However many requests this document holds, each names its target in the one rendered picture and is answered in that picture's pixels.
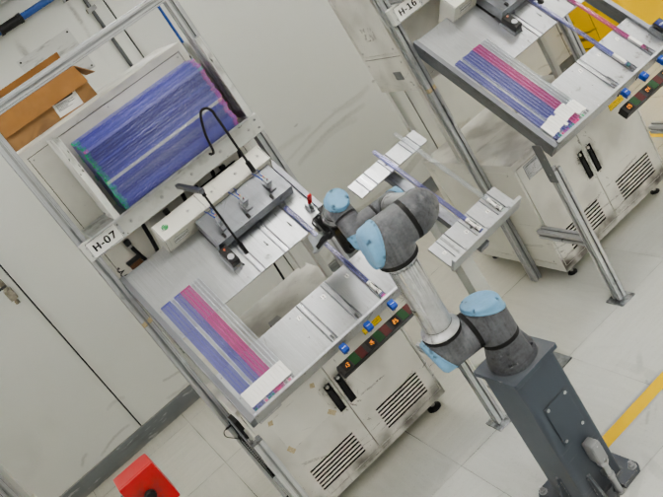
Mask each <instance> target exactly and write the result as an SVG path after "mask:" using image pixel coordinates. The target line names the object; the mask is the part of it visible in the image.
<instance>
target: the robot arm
mask: <svg viewBox="0 0 663 497"><path fill-rule="evenodd" d="M349 202H350V200H349V196H348V194H347V192H346V191H345V190H343V189H341V188H334V189H331V190H330V191H329V192H328V193H327V194H326V197H325V198H324V204H323V205H322V206H320V207H319V208H318V211H319V213H318V214H317V215H316V216H315V217H314V218H313V219H312V225H313V226H314V227H315V228H316V229H317V230H318V231H319V232H322V233H323V234H324V235H322V234H317V236H316V237H315V236H313V235H309V237H308V239H309V241H310V243H311V244H312V246H313V248H314V250H313V254H315V253H319V252H320V250H321V249H322V248H323V246H324V245H325V244H326V243H327V241H328V240H330V239H331V238H332V237H333V236H334V237H335V238H336V240H337V241H338V243H339V244H340V246H341V247H342V249H343V250H344V252H345V253H353V252H354V251H355V250H356V249H358V250H361V252H362V254H363V255H364V256H365V259H366V260H367V262H368V263H369V264H370V265H371V266H372V267H373V268H374V269H376V270H378V269H380V270H381V271H382V272H385V273H389V274H390V276H391V277H392V279H393V281H394V282H395V284H396V286H397V287H398V289H399V291H400V292H401V294H402V295H403V297H404V299H405V301H406V303H407V304H408V306H409V308H410V309H411V311H412V313H413V314H414V316H415V318H416V319H417V321H418V323H419V324H420V326H421V332H420V335H421V338H422V341H421V342H420V343H419V347H420V348H421V349H422V350H423V352H424V353H425V354H426V355H427V356H428V357H429V358H430V359H431V360H432V361H433V362H434V363H435V364H436V365H437V366H438V367H439V368H440V369H441V370H442V371H443V372H445V373H450V372H452V371H453V370H455V369H456V368H459V367H460V365H461V364H463V363H464V362H465V361H466V360H468V359H469V358H470V357H472V356H473V355H474V354H475V353H477V352H478V351H479V350H481V349H482V348H484V353H485V358H486V364H487V366H488V368H489V369H490V371H491V372H492V373H493V374H494V375H496V376H500V377H506V376H512V375H515V374H517V373H519V372H521V371H523V370H525V369H526V368H527V367H528V366H530V365H531V364H532V363H533V361H534V360H535V358H536V356H537V354H538V347H537V345H536V343H535V341H534V340H533V339H532V337H530V336H529V335H528V334H527V333H525V332H524V331H523V330H522V329H520V328H519V326H518V325H517V323H516V321H515V320H514V318H513V317H512V316H511V314H510V312H509V310H508V309H507V307H506V304H505V302H504V301H502V299H501V298H500V296H499V295H498V294H497V293H496V292H494V291H491V290H483V291H477V292H474V293H473V294H471V295H469V296H467V297H466V298H465V299H464V300H463V301H462V302H461V304H460V313H458V314H457V315H454V314H452V313H449V312H448V310H447V309H446V307H445V305H444V303H443V302H442V300H441V298H440V296H439V295H438V293H437V291H436V289H435V288H434V286H433V284H432V282H431V281H430V279H429V277H428V275H427V274H426V272H425V270H424V268H423V267H422V265H421V263H420V261H419V260H418V258H417V255H418V246H417V244H416V241H418V240H419V239H420V238H422V237H423V236H424V235H426V234H427V233H428V232H429V231H430V230H431V228H432V227H433V226H434V224H435V222H436V220H437V218H438V215H439V201H438V199H437V197H436V195H435V194H434V193H433V192H432V191H431V190H429V189H427V188H424V187H415V188H412V189H410V190H408V191H407V192H403V191H402V190H401V189H400V188H399V187H397V186H394V187H393V188H391V189H389V190H387V191H386V192H385V193H384V194H383V195H381V196H380V197H379V198H377V199H376V200H375V201H373V202H372V203H371V204H369V205H368V206H367V207H365V208H364V209H362V210H361V211H360V212H357V211H356V210H355V209H354V208H353V206H352V205H351V204H350V203H349ZM313 222H314V223H315V224H316V225H315V224H314V223H313Z"/></svg>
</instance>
